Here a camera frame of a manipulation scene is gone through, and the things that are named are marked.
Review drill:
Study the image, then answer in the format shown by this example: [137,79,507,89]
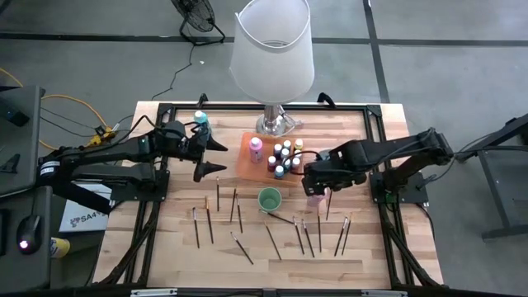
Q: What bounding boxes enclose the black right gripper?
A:
[305,140,371,193]

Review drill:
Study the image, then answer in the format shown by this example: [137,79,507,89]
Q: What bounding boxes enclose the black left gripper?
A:
[154,120,229,184]

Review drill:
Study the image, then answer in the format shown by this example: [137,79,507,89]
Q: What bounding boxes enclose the large teal paint bottle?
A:
[193,109,212,135]

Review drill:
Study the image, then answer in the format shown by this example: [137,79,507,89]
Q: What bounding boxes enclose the large pink paint bottle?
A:
[247,136,265,164]
[307,193,329,208]

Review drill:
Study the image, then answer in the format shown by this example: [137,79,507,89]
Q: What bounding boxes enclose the orange flat tip paint brush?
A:
[204,196,215,244]

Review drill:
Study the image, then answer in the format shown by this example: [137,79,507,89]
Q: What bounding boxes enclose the orange translucent plastic tray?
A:
[238,130,307,187]

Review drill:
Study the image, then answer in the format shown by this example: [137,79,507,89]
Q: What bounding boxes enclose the mint green ribbed cup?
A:
[257,187,283,213]

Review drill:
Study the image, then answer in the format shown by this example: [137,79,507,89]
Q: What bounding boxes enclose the yellow power plug block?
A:
[88,125,116,146]

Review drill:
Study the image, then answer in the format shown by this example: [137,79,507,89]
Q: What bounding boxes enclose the white shade table lamp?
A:
[229,0,316,138]

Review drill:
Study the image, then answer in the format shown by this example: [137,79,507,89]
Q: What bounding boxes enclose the white printed cardboard box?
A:
[59,181,113,233]

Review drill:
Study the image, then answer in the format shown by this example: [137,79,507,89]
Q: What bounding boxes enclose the black floor fan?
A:
[170,0,227,46]

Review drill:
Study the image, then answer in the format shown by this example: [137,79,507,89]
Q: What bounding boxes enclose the black metal side table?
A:
[453,113,528,240]

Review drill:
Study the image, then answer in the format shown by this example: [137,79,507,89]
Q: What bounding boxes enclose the yellow can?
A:
[49,237,71,259]

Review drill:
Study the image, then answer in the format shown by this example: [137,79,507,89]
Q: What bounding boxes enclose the dark grey desk panel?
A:
[0,84,46,199]

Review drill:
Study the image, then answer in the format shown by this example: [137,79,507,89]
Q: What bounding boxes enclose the black computer mouse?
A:
[16,214,42,255]

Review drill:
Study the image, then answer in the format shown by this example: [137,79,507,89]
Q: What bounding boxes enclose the dark grey side desk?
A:
[0,185,54,295]

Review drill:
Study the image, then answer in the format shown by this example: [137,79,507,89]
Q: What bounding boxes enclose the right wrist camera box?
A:
[303,173,328,197]

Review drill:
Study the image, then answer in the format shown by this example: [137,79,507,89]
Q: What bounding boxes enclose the black fan cable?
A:
[151,40,197,102]

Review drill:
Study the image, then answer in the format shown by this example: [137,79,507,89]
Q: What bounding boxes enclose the silver aluminium rail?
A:
[130,288,178,297]
[361,290,408,297]

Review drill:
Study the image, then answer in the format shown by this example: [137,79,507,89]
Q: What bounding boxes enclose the yellow extension cable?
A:
[0,68,109,153]

